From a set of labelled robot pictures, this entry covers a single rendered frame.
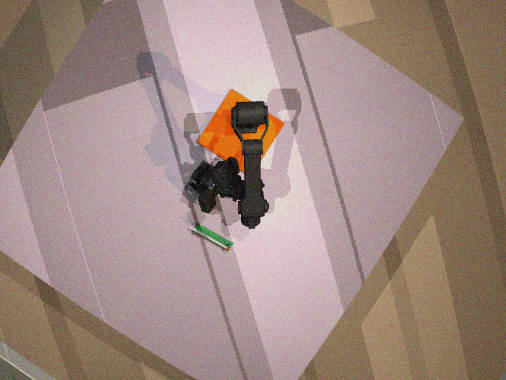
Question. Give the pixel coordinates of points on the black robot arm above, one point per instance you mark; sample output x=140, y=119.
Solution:
x=245, y=118

